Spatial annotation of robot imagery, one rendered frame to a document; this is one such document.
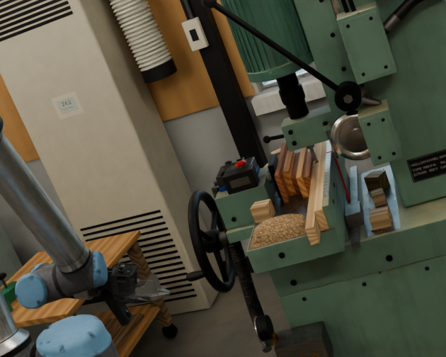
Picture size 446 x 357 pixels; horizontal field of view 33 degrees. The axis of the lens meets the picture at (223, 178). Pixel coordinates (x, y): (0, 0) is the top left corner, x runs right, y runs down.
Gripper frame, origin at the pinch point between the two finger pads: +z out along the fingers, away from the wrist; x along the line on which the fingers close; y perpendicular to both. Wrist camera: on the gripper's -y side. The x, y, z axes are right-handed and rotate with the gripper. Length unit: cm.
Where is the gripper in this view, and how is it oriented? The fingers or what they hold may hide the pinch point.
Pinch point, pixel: (165, 295)
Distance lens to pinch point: 206.0
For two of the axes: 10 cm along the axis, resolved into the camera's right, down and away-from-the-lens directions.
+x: 1.5, -3.6, 9.2
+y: -0.1, -9.3, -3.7
